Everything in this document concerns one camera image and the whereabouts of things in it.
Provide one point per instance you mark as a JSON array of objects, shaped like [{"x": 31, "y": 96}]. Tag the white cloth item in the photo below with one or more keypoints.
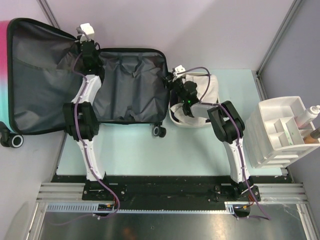
[{"x": 202, "y": 85}]

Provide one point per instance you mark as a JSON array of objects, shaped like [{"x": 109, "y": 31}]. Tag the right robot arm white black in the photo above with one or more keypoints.
[{"x": 198, "y": 106}]

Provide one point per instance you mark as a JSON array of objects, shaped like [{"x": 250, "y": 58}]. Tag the white slotted cable duct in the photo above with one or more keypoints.
[{"x": 102, "y": 208}]

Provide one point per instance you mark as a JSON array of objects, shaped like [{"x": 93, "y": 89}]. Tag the aluminium frame post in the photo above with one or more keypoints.
[
  {"x": 48, "y": 13},
  {"x": 285, "y": 25}
]

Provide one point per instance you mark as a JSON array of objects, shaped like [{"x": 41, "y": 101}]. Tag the white divided organizer tray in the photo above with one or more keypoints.
[{"x": 273, "y": 138}]

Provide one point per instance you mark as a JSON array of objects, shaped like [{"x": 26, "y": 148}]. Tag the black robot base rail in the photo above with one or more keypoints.
[{"x": 179, "y": 202}]

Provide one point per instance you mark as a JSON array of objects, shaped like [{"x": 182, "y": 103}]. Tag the pink and teal children's suitcase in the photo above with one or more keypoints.
[{"x": 37, "y": 79}]

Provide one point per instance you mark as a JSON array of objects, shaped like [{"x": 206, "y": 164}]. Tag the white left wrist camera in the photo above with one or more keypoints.
[{"x": 86, "y": 32}]

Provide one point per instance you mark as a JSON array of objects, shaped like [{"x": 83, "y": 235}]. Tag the pink teal gradient bottle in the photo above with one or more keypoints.
[{"x": 308, "y": 115}]

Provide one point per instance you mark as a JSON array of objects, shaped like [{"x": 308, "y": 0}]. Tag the right aluminium frame post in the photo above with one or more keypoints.
[{"x": 285, "y": 25}]

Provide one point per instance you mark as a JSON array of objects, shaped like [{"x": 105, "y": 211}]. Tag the cream plastic basin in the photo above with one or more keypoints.
[{"x": 180, "y": 120}]

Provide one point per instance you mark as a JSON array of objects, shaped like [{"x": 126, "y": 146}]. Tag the aluminium extrusion crossbar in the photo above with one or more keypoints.
[{"x": 263, "y": 192}]

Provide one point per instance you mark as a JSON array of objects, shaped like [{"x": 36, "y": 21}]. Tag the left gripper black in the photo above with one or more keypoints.
[{"x": 92, "y": 41}]

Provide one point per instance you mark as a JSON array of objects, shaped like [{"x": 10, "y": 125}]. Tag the left aluminium frame post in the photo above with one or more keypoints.
[{"x": 48, "y": 13}]

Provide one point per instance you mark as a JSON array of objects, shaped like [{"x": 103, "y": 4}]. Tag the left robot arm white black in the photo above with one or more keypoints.
[{"x": 80, "y": 119}]

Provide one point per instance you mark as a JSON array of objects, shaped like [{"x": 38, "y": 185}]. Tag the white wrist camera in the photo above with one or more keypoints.
[
  {"x": 178, "y": 71},
  {"x": 86, "y": 32}
]

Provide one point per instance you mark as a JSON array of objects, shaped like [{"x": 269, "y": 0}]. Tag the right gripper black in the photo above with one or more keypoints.
[{"x": 169, "y": 80}]

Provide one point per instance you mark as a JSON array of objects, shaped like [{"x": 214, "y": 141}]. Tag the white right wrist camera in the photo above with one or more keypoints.
[{"x": 178, "y": 71}]

